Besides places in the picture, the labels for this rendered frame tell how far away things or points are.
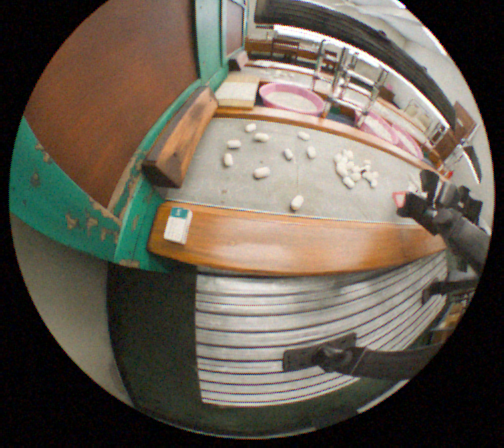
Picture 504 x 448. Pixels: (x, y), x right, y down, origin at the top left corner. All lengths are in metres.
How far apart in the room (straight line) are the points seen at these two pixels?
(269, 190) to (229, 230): 0.13
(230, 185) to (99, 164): 0.26
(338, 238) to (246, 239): 0.18
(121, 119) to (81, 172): 0.10
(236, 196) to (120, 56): 0.34
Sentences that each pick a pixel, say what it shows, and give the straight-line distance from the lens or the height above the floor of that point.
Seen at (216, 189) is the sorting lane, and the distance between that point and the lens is 0.34.
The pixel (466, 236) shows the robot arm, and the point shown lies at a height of 0.97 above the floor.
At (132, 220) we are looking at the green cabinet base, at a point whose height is 0.82.
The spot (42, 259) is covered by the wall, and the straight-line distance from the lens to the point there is 1.09.
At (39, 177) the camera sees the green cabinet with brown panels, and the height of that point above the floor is 1.00.
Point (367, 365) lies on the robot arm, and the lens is 0.33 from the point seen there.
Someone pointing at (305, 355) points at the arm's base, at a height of 0.68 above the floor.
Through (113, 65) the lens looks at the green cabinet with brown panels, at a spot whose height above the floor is 1.02.
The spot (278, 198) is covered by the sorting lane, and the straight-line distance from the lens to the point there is 0.33.
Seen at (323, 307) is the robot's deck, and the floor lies 0.65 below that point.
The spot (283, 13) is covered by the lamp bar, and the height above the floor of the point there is 1.07.
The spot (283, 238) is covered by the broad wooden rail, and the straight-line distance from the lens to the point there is 0.28.
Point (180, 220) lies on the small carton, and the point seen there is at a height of 0.78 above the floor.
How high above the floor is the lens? 1.03
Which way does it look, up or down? 61 degrees down
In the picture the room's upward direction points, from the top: 6 degrees clockwise
